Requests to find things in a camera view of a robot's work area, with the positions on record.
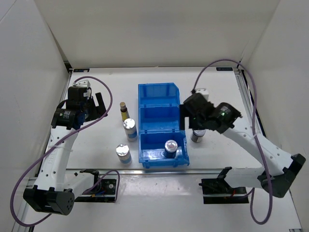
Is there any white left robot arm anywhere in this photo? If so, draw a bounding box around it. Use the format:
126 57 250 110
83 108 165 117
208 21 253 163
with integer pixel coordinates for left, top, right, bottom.
23 86 106 215

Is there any left side aluminium rail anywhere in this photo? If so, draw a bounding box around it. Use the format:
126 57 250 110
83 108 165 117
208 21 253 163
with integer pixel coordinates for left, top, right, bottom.
33 70 73 179

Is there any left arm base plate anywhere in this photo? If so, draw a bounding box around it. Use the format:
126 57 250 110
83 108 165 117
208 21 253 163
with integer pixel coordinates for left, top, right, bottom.
74 169 120 203

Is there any sauce jar white lid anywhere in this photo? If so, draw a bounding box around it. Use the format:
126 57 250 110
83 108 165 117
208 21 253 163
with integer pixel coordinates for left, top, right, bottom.
164 140 178 159
191 130 206 143

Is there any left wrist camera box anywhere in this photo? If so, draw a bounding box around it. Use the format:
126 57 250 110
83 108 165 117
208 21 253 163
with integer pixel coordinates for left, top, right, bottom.
73 79 91 88

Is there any white bead jar near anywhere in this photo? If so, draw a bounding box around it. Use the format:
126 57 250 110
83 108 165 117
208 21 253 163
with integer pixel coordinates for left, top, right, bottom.
116 144 132 165

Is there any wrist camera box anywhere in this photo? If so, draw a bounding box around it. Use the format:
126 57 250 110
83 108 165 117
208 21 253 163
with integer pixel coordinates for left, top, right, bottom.
73 79 91 88
191 88 209 100

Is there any white bead jar far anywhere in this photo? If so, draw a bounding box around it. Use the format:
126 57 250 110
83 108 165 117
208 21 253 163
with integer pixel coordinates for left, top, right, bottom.
123 118 138 142

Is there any yellow label bottle left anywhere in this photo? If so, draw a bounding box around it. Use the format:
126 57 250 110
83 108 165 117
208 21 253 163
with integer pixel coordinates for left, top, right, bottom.
120 102 130 121

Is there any aluminium table edge rail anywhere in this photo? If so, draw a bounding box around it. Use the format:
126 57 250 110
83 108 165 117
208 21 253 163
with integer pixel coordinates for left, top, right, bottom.
65 168 276 175

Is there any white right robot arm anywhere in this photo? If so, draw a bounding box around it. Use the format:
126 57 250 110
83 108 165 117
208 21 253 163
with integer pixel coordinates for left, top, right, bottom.
180 92 306 198

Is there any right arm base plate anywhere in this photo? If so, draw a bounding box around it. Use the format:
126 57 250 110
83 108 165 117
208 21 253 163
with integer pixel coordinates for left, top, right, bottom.
198 178 249 204

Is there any blue three-compartment plastic bin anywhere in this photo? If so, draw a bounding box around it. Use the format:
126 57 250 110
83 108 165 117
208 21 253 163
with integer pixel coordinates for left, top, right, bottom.
138 83 190 169

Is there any white bead jar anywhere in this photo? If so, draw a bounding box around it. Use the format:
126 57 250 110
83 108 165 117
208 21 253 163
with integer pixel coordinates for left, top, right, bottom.
116 144 132 165
123 118 138 142

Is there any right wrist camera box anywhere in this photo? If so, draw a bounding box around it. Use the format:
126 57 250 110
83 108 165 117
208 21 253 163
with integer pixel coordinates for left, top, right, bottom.
191 88 209 100

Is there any right side aluminium rail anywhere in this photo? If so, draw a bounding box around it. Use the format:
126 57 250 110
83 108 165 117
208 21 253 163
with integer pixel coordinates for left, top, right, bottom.
234 69 266 137

